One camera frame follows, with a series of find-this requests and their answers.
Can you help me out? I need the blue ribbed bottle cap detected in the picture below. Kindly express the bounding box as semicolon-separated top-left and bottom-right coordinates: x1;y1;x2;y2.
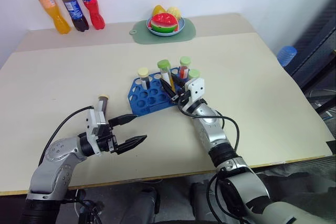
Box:
277;46;298;68

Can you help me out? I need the yellow-capped tube dark liquid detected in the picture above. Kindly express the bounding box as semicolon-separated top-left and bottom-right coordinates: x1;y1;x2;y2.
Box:
138;67;151;90

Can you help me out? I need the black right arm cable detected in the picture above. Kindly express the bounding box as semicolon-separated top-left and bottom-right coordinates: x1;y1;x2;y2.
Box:
176;97;240;154

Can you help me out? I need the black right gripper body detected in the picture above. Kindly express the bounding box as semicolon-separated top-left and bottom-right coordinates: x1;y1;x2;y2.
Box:
170;84;191;104

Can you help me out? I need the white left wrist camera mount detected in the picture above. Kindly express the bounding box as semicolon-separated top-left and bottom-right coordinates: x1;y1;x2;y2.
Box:
85;106;108;156

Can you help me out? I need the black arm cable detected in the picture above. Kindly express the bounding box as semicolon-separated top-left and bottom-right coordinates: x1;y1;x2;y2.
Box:
176;97;240;154
38;106;95;167

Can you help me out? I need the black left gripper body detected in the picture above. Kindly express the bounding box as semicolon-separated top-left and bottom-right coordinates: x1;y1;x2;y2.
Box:
96;123;119;155

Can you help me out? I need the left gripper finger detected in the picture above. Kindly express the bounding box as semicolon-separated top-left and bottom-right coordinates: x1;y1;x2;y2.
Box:
108;114;138;128
115;134;148;155

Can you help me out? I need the orange yellow toy fruit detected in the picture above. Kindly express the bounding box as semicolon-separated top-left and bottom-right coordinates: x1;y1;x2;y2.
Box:
152;5;167;18

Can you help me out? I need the green-capped tube yellow liquid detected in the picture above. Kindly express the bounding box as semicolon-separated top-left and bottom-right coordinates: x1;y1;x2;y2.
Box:
156;59;176;91

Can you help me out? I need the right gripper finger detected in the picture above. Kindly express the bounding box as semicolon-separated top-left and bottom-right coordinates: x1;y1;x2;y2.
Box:
171;74;186;90
159;78;176;100

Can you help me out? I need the blue test tube rack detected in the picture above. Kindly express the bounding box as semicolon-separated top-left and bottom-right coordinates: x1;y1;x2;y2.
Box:
128;67;190;117

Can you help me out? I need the orange soda plastic bottle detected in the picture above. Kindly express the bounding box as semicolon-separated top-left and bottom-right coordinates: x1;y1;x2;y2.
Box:
29;0;72;35

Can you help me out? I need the light blue plate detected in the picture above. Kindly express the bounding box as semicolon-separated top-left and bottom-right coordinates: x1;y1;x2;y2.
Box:
146;16;186;37

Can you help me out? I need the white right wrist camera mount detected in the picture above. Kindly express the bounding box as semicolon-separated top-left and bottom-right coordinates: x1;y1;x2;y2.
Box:
184;77;206;104

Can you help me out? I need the cola plastic bottle blue label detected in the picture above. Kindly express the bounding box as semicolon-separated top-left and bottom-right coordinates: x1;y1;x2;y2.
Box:
53;0;90;33

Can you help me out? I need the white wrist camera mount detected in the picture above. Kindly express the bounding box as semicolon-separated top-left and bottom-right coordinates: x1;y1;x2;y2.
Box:
85;106;108;156
184;77;206;104

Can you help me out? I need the dark rounded grey shape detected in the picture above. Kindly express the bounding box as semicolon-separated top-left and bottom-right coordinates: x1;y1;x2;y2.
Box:
123;185;161;224
188;180;220;224

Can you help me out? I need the black cable bundle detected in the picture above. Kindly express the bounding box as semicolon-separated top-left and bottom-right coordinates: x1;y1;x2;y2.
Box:
60;188;106;224

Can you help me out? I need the green silicone mat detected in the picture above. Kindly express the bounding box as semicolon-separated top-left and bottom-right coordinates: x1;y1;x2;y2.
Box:
129;17;197;45

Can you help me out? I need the yellow-capped tube brown liquid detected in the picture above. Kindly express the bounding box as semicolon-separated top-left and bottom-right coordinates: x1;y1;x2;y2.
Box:
97;94;110;116

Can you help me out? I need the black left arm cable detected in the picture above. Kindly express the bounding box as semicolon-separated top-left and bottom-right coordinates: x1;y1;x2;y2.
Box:
38;106;95;167

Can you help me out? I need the toy watermelon slice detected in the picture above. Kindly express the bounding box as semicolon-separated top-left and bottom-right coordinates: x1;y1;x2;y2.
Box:
150;13;180;34

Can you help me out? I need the pale yellow toy fruit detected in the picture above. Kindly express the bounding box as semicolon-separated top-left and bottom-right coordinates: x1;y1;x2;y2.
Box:
166;6;183;20

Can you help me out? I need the green-capped tube red liquid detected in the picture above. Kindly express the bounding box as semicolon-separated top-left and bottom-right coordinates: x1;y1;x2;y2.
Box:
178;56;192;81

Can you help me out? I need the red soda plastic bottle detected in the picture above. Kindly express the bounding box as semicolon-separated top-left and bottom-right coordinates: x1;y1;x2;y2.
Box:
75;0;106;31

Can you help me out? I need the green-capped test tube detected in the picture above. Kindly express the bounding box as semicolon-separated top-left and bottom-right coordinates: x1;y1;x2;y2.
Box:
187;69;202;82

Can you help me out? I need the thin black shoulder cable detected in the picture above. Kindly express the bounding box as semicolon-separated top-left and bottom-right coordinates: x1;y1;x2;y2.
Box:
206;173;238;224

